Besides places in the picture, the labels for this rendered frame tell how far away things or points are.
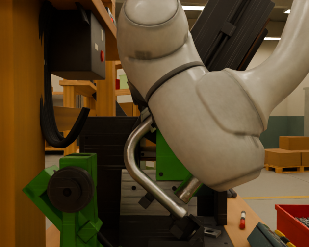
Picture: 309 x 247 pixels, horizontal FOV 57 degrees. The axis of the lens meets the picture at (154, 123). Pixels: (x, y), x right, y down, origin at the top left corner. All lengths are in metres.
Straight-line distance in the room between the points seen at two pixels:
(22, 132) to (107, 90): 1.00
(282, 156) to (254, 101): 6.45
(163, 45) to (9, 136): 0.36
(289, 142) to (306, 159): 0.53
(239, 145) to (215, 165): 0.04
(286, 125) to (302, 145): 3.68
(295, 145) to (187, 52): 7.15
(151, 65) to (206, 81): 0.08
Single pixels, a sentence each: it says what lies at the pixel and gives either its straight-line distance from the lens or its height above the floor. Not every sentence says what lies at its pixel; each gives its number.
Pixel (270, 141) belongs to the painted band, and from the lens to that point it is 11.01.
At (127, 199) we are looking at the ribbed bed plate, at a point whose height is 1.02.
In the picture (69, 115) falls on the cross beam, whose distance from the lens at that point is 1.17.
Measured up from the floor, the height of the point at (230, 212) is 0.90.
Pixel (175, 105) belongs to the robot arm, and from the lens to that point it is 0.37.
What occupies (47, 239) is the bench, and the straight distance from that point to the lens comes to 0.95.
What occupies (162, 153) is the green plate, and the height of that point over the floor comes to 1.14.
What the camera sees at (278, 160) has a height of 0.28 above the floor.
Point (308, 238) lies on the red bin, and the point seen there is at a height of 0.89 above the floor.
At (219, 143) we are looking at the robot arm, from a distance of 0.35.
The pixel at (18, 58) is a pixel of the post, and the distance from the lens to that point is 0.63.
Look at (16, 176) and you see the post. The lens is 0.62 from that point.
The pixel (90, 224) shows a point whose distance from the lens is 0.54.
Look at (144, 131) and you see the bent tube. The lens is 0.75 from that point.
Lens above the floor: 1.24
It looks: 1 degrees down
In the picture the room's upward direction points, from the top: straight up
